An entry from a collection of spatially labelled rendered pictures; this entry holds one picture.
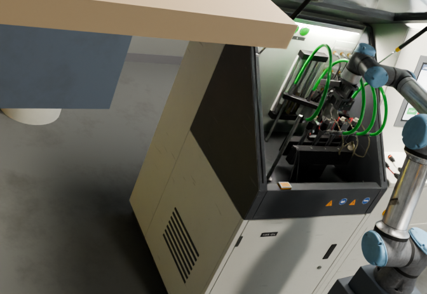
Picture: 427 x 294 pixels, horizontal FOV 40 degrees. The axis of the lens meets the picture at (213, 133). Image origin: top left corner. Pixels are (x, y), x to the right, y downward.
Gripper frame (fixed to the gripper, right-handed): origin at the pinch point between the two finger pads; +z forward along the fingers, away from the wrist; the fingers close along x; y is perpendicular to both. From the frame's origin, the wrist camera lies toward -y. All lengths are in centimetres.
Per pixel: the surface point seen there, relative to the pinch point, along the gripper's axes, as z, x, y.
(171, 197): 72, -35, -28
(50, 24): -80, -151, 106
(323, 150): 17.7, 10.2, 0.0
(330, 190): 21.5, 1.6, 21.7
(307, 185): 20.7, -9.6, 19.3
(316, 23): -27.8, -0.1, -29.3
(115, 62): -66, -135, 86
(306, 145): 17.7, 2.5, -2.8
